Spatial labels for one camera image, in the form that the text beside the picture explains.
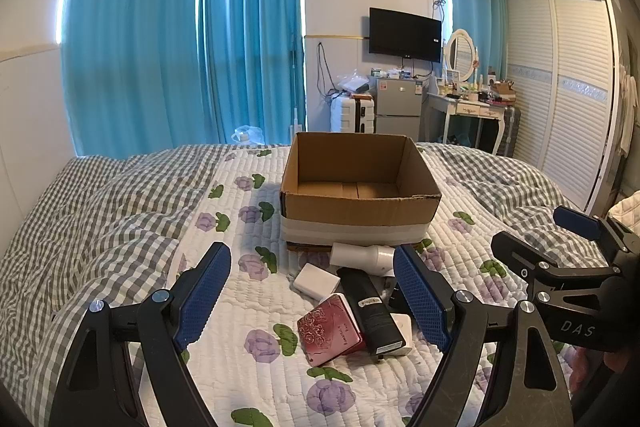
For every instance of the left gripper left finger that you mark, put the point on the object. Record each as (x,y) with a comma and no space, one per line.
(96,386)

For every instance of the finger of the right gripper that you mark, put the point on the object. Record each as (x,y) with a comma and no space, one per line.
(534,267)
(609,234)

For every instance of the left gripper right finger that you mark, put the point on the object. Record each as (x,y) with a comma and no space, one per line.
(526,385)

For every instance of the white cylindrical bottle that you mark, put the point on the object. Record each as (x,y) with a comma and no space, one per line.
(376,260)

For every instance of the black rectangular remote box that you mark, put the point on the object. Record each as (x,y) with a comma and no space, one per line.
(379,330)

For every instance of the white charger block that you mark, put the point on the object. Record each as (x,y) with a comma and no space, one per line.
(315,283)

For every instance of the person's right hand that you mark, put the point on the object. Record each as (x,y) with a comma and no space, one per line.
(585,361)

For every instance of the grey suitcase by table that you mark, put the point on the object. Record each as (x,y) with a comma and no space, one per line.
(511,118)

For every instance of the white flat box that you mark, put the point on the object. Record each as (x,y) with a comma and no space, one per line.
(404,324)

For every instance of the floral white quilt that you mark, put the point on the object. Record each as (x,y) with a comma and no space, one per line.
(248,364)

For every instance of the grey checked blanket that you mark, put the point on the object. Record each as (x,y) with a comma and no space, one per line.
(104,229)

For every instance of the white louvred wardrobe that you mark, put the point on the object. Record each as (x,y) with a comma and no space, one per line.
(562,57)

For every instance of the white dressing table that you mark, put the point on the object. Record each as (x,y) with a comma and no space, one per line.
(450,107)

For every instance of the brown cardboard box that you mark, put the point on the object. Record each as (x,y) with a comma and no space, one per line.
(356,188)

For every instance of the red patterned wallet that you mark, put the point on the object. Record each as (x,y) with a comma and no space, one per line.
(329,331)

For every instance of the silver mini fridge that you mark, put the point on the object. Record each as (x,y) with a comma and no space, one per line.
(398,105)

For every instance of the white oval mirror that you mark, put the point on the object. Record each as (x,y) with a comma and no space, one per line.
(460,56)

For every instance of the white suitcase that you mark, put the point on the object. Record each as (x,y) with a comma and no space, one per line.
(352,115)

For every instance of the blue curtain right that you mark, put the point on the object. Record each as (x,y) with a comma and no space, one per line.
(486,21)

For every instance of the clear plastic bag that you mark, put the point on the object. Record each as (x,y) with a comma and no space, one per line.
(248,135)

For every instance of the blue curtain middle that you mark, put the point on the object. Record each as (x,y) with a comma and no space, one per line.
(252,67)

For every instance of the large blue curtain left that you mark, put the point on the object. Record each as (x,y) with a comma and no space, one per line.
(131,76)

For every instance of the black wall television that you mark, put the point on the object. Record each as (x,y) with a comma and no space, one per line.
(405,35)

